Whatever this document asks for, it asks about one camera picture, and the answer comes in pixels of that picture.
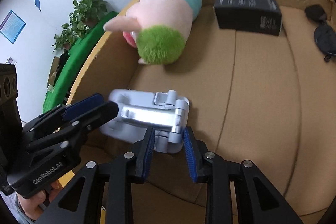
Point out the green potted plant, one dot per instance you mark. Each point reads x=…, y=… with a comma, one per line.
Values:
x=84, y=10

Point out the person's left forearm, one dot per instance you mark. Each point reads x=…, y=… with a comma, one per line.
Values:
x=22, y=211

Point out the grey folding phone stand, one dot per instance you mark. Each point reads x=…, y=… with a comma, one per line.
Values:
x=147, y=113

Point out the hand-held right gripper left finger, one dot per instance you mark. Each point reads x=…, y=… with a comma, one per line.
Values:
x=148, y=153

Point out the black sunglasses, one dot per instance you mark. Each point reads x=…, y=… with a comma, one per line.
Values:
x=325, y=37

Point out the black product box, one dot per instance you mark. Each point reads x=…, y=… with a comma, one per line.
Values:
x=244, y=14

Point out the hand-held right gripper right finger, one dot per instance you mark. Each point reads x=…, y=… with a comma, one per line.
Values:
x=190, y=155

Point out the person's left hand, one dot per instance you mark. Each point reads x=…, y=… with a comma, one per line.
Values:
x=35, y=204

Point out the brown carton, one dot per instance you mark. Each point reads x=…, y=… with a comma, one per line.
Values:
x=55, y=66

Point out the pink and teal plush toy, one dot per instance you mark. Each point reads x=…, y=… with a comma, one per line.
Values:
x=162, y=14

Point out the blue framed wall poster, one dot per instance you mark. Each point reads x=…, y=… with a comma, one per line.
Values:
x=11, y=26

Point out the green board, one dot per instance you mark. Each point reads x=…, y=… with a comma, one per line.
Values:
x=76, y=61

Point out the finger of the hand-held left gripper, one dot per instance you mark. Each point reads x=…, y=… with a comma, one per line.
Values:
x=84, y=104
x=105, y=111

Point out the large cardboard box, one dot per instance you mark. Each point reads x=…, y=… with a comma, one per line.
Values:
x=262, y=98

